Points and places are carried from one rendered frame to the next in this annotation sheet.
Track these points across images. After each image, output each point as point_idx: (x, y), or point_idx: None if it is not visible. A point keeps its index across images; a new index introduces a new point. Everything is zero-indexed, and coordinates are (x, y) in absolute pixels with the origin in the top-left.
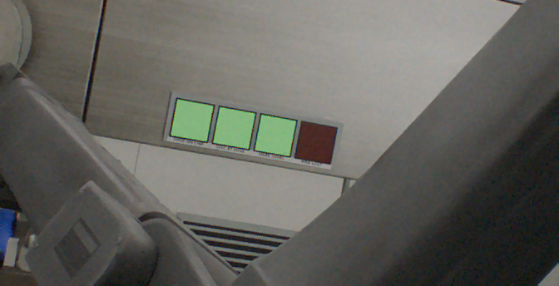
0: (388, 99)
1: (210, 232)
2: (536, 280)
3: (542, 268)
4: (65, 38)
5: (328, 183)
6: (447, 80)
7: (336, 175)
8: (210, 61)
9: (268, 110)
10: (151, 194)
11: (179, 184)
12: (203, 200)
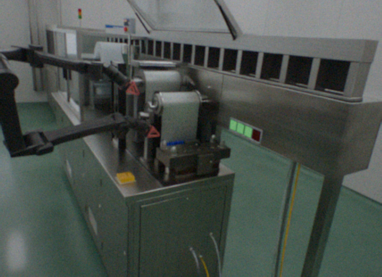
0: (274, 124)
1: None
2: (6, 138)
3: (5, 137)
4: (215, 103)
5: None
6: (290, 120)
7: (261, 145)
8: (237, 110)
9: (246, 124)
10: (63, 131)
11: None
12: None
